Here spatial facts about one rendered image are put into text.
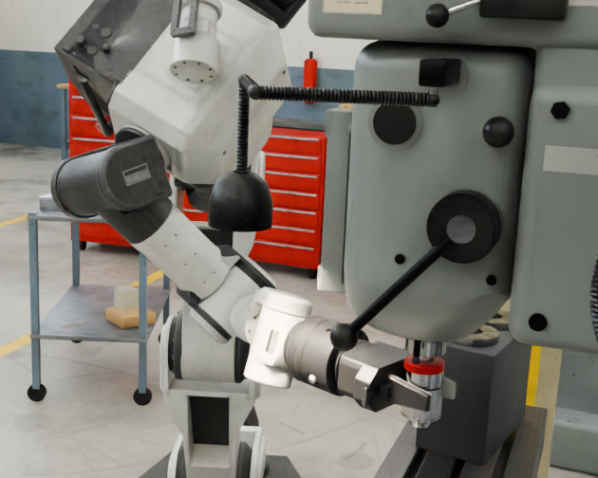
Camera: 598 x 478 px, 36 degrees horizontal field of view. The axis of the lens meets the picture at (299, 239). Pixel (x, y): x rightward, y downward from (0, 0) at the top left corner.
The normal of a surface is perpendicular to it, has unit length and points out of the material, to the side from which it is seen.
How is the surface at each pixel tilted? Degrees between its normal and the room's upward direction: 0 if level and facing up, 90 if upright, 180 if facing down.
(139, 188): 75
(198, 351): 81
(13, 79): 90
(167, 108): 58
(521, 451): 0
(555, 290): 90
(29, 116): 90
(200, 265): 93
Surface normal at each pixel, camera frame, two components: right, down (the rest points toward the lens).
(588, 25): -0.33, 0.20
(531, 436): 0.04, -0.97
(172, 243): 0.44, 0.27
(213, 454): 0.02, -0.76
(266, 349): -0.62, -0.18
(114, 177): 0.69, -0.07
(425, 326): -0.30, 0.72
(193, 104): -0.01, -0.33
